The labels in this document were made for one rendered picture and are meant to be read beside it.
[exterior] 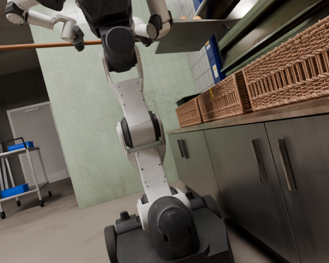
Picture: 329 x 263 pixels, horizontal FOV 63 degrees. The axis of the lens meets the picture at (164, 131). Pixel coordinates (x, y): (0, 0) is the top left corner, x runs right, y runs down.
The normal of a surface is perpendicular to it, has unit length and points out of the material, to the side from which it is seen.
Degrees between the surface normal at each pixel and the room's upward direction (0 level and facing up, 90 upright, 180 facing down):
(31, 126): 90
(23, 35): 90
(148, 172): 74
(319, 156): 90
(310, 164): 90
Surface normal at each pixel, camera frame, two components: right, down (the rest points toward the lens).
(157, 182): 0.08, -0.30
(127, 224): -0.07, -0.71
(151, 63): 0.14, -0.03
